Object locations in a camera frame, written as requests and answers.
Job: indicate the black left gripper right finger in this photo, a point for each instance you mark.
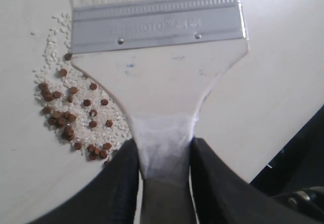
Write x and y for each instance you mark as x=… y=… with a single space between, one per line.
x=221 y=196

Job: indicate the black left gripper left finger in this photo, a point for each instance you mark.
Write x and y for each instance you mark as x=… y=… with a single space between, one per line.
x=111 y=197

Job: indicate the white paint brush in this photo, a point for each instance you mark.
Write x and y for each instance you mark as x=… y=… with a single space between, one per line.
x=159 y=60

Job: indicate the brown beans and rice pile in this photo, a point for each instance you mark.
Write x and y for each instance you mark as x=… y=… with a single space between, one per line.
x=76 y=108

